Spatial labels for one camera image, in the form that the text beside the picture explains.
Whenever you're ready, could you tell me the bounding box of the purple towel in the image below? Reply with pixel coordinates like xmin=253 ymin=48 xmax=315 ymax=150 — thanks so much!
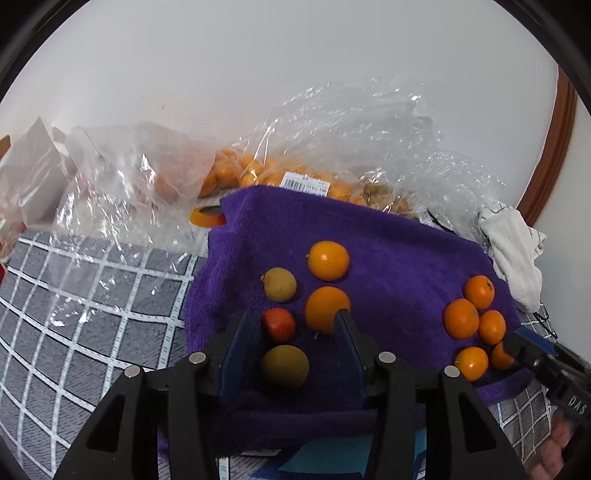
xmin=157 ymin=185 xmax=533 ymax=457

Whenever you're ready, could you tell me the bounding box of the large clear plastic bag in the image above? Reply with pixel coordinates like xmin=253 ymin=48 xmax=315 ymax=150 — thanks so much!
xmin=231 ymin=78 xmax=511 ymax=243

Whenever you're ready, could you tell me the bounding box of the orange and black object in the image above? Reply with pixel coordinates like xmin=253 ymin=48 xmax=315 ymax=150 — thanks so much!
xmin=191 ymin=205 xmax=228 ymax=228

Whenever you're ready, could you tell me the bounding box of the green brown citrus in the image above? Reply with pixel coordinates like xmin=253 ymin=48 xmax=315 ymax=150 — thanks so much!
xmin=260 ymin=344 xmax=310 ymax=390

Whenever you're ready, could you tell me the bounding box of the brown wooden door frame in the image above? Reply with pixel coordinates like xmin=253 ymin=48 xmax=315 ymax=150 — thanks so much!
xmin=516 ymin=67 xmax=578 ymax=228

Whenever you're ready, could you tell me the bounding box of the pile of small oranges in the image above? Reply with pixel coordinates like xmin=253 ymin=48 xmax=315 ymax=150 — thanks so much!
xmin=198 ymin=148 xmax=411 ymax=219

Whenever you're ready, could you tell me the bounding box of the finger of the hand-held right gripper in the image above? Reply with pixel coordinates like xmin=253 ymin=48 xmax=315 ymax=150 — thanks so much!
xmin=517 ymin=328 xmax=591 ymax=394
xmin=503 ymin=333 xmax=591 ymax=426

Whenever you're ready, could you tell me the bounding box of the person's right hand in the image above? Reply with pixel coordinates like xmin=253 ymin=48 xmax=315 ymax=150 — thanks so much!
xmin=527 ymin=410 xmax=583 ymax=480

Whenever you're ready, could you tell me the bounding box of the yellow green citrus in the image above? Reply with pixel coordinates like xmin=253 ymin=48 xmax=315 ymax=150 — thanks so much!
xmin=261 ymin=268 xmax=298 ymax=304

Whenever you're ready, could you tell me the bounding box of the crumpled clear plastic bag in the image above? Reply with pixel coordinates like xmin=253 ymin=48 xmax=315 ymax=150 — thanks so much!
xmin=48 ymin=121 xmax=219 ymax=278

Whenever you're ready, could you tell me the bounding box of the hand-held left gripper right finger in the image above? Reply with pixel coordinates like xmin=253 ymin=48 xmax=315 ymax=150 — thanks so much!
xmin=335 ymin=309 xmax=529 ymax=480

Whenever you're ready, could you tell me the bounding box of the white cloth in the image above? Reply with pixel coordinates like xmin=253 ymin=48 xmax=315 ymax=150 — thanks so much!
xmin=478 ymin=205 xmax=548 ymax=313

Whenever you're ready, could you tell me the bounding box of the small tangerine with dark mark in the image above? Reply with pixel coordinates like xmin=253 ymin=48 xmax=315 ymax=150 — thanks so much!
xmin=464 ymin=275 xmax=496 ymax=311

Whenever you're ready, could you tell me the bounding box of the thin black cable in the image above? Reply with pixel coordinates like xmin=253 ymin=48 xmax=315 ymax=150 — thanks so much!
xmin=529 ymin=309 xmax=557 ymax=337

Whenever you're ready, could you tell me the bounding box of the large orange with stem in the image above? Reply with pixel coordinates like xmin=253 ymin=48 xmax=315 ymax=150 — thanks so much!
xmin=305 ymin=286 xmax=352 ymax=336

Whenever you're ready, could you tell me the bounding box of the round orange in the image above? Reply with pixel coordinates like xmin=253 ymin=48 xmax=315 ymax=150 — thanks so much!
xmin=308 ymin=240 xmax=351 ymax=282

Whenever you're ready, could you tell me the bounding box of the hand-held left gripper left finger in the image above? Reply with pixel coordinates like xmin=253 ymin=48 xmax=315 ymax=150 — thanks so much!
xmin=55 ymin=311 xmax=257 ymax=480

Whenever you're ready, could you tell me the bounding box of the blue paper sheet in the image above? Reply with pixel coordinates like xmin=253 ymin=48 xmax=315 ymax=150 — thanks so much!
xmin=221 ymin=429 xmax=431 ymax=480

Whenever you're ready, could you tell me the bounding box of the red orange tangerine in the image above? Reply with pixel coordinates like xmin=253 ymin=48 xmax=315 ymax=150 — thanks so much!
xmin=261 ymin=308 xmax=297 ymax=343

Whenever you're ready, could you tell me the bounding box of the white plastic bag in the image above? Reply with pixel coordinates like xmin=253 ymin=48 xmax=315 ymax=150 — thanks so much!
xmin=0 ymin=117 xmax=71 ymax=228

